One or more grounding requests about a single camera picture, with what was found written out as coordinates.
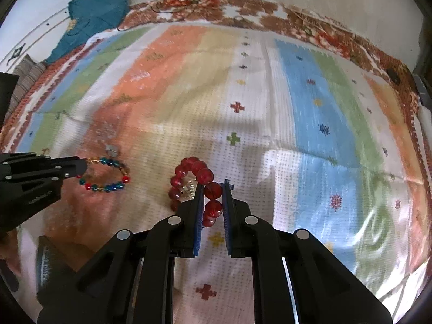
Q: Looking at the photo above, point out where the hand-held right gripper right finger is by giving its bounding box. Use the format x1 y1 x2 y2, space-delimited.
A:
221 180 394 324

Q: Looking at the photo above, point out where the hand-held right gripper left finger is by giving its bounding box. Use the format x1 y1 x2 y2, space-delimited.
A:
36 184 206 324

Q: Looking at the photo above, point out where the striped colourful mat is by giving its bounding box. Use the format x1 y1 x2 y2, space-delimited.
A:
0 23 428 324

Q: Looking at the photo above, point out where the multicolour glass bead bracelet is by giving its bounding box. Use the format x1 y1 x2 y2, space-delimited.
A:
77 144 132 194

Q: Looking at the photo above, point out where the dark red bead bracelet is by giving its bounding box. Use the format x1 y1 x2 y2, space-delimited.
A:
168 157 224 228

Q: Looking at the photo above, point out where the teal garment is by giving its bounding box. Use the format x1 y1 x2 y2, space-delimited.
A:
45 0 129 65

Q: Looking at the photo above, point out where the silver metal tin box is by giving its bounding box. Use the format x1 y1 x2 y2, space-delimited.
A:
35 234 89 308

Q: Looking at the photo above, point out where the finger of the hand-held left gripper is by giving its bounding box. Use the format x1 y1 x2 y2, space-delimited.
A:
0 153 88 178
0 168 83 210

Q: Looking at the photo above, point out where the grey striped pillow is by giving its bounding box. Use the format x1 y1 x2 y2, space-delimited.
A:
0 54 48 124

